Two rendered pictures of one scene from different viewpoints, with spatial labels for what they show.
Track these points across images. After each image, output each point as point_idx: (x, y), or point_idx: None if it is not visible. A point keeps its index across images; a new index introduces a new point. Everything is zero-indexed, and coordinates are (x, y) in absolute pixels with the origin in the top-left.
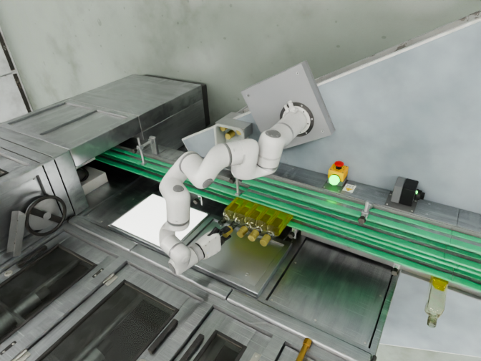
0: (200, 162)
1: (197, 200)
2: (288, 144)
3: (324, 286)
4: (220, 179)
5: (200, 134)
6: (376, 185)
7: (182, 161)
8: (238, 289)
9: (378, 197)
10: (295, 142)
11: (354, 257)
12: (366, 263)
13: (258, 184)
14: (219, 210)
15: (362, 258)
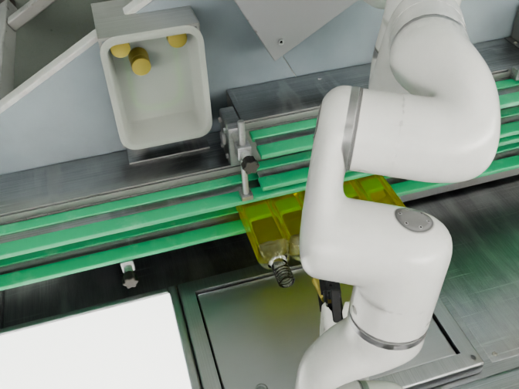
0: (432, 99)
1: (134, 276)
2: (320, 18)
3: (515, 265)
4: (157, 190)
5: (16, 104)
6: (479, 38)
7: (361, 128)
8: (434, 385)
9: (510, 55)
10: (336, 8)
11: (479, 191)
12: (503, 188)
13: (303, 143)
14: (166, 268)
15: (489, 184)
